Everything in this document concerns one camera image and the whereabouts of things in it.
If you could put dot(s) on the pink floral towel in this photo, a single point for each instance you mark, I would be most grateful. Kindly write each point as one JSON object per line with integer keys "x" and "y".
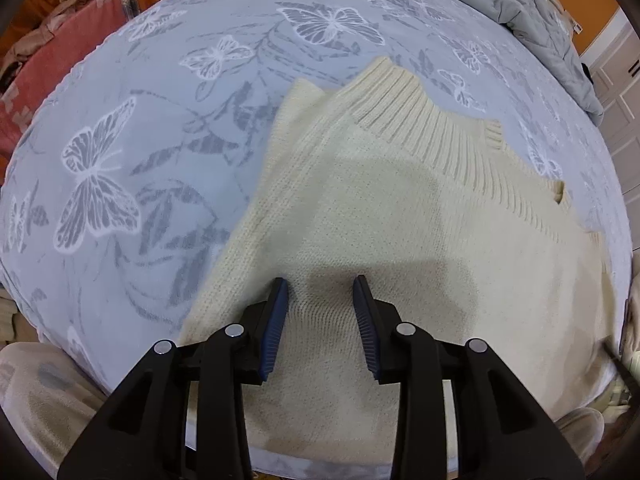
{"x": 55, "y": 55}

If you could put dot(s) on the person's light patterned trouser leg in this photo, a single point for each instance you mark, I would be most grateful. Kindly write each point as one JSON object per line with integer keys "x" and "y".
{"x": 35, "y": 400}

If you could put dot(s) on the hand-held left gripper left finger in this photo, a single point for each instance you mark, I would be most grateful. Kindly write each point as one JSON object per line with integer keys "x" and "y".
{"x": 274, "y": 330}

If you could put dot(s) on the grey butterfly print blanket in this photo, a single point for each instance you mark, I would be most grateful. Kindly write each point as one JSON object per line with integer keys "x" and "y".
{"x": 165, "y": 125}

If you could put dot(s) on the grey quilted blanket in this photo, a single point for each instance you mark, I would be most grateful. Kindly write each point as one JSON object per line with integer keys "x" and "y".
{"x": 540, "y": 20}

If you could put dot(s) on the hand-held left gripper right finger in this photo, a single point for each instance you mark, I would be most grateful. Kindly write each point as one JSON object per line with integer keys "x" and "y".
{"x": 364, "y": 330}

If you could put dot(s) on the cream knitted sweater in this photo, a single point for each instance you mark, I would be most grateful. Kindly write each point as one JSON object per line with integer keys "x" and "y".
{"x": 430, "y": 230}

